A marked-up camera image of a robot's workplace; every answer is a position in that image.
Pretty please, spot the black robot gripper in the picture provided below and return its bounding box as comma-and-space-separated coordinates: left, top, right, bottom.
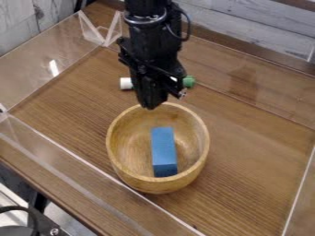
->
117, 8, 190, 110

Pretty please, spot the green and white marker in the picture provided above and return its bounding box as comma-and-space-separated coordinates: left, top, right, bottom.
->
118, 76, 196, 90

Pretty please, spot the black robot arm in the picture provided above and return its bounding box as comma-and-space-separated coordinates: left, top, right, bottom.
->
117, 0, 190, 110

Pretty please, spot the brown wooden bowl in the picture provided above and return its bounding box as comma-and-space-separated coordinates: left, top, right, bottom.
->
105, 102, 210, 195

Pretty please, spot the blue rectangular block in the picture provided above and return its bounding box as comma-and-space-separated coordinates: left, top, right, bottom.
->
150, 127, 177, 177

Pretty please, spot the clear acrylic tray wall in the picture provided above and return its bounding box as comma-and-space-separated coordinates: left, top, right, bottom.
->
0, 6, 315, 236

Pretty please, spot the black metal table frame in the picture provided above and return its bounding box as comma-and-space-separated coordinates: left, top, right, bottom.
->
26, 192, 70, 236

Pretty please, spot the black cable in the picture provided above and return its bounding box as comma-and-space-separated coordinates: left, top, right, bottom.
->
0, 206, 42, 236

